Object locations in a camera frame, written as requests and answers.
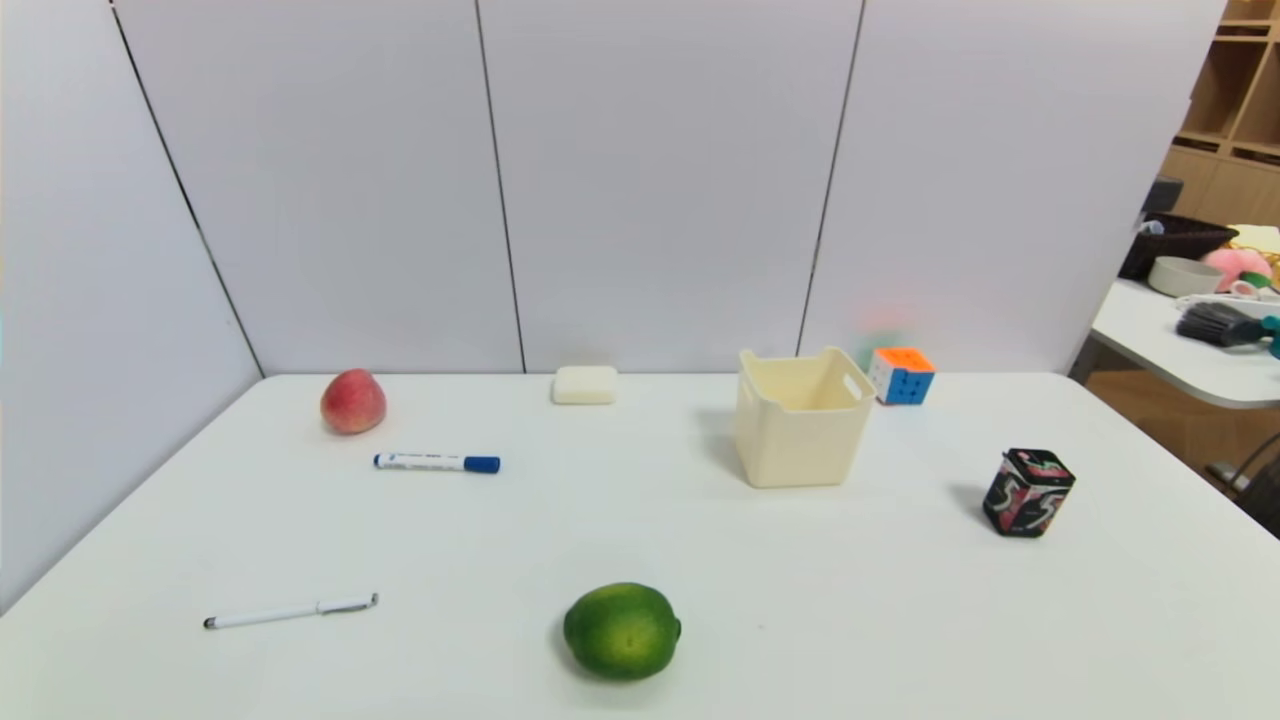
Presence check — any cream plastic storage box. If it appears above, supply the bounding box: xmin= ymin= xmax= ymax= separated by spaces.
xmin=735 ymin=346 xmax=877 ymax=490

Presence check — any white stylus pen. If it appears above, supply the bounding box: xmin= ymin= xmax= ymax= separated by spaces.
xmin=203 ymin=592 xmax=380 ymax=631

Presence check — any black wicker basket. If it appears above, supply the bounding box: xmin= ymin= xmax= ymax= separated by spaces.
xmin=1118 ymin=211 xmax=1240 ymax=282

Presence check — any green lime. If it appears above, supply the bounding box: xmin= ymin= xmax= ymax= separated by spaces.
xmin=562 ymin=582 xmax=683 ymax=683

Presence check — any white soap bar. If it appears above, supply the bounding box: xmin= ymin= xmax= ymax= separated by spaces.
xmin=551 ymin=365 xmax=619 ymax=407

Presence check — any pink plush toy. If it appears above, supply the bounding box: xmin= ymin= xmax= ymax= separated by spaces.
xmin=1202 ymin=246 xmax=1274 ymax=293

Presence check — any colourful puzzle cube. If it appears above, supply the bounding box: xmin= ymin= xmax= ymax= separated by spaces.
xmin=868 ymin=346 xmax=937 ymax=407

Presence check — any white side table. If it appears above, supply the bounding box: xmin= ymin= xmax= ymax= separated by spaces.
xmin=1068 ymin=224 xmax=1280 ymax=410

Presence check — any black patterned tin box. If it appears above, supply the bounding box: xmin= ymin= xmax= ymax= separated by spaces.
xmin=982 ymin=447 xmax=1077 ymax=539

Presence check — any blue capped white marker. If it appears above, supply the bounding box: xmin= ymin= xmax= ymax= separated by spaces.
xmin=373 ymin=452 xmax=502 ymax=475

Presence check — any black brush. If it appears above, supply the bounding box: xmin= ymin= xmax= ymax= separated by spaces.
xmin=1175 ymin=302 xmax=1269 ymax=349

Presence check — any grey round bowl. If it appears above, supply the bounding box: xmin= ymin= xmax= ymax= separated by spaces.
xmin=1147 ymin=256 xmax=1225 ymax=298

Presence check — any red peach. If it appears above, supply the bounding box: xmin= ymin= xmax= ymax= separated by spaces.
xmin=320 ymin=368 xmax=388 ymax=436

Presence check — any wooden shelf unit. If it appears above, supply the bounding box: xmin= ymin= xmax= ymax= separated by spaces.
xmin=1157 ymin=0 xmax=1280 ymax=227

